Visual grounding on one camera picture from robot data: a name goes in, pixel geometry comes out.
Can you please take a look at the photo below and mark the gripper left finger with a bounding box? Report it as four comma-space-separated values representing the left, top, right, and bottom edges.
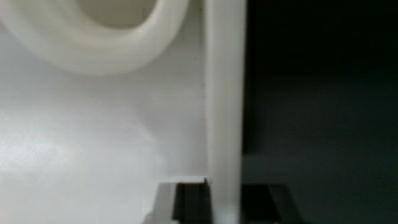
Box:
143, 182, 209, 224

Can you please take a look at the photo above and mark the white square table top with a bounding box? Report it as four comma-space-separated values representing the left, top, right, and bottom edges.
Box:
0, 0, 246, 224

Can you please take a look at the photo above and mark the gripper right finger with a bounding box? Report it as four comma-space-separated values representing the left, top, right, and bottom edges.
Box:
241, 184, 303, 224

